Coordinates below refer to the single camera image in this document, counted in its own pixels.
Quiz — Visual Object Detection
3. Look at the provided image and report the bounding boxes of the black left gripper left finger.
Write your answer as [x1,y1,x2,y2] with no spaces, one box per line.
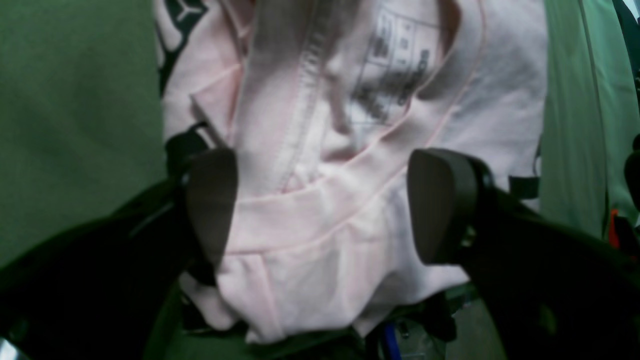
[1,148,238,360]

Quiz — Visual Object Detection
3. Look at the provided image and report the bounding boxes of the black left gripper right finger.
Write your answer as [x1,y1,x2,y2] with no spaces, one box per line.
[406,148,640,360]

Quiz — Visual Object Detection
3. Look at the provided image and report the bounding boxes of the pink t-shirt black print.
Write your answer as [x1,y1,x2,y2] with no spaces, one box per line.
[152,0,547,345]

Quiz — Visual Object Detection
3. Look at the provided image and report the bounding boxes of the red clamp top centre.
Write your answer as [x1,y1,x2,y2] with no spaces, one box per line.
[608,208,639,256]

